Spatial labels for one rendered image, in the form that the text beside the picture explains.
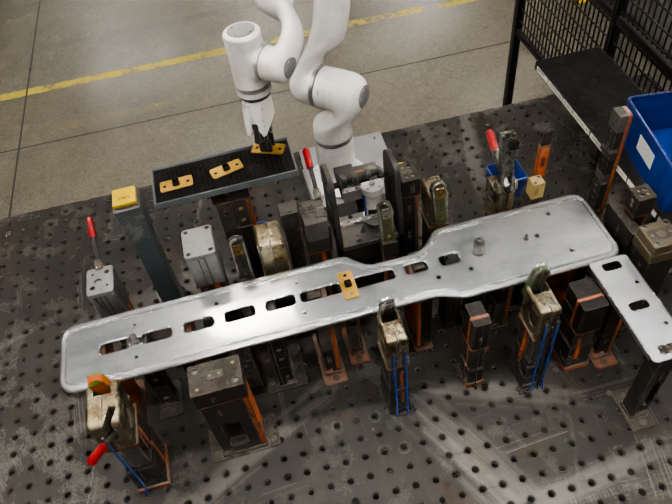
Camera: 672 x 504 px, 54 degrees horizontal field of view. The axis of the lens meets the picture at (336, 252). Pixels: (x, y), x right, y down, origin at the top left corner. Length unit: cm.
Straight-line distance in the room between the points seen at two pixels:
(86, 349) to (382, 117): 239
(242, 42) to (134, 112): 265
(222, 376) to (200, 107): 265
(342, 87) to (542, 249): 68
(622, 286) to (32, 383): 160
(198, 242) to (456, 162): 106
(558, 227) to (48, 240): 165
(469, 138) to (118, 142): 215
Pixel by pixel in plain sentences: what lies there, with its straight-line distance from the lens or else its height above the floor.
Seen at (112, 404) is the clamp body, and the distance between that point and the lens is 151.
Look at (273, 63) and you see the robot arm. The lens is 146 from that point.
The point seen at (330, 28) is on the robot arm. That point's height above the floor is 134.
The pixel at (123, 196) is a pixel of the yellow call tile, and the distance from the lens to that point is 175.
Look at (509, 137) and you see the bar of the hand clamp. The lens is 166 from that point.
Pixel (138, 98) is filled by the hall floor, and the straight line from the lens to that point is 418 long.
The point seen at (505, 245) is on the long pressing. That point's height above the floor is 100.
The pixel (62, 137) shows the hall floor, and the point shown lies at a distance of 410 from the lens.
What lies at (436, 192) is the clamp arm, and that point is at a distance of 169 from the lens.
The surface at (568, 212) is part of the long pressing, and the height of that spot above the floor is 100.
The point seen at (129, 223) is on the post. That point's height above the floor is 109.
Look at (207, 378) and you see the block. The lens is 150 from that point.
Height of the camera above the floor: 228
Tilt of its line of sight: 50 degrees down
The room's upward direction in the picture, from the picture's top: 8 degrees counter-clockwise
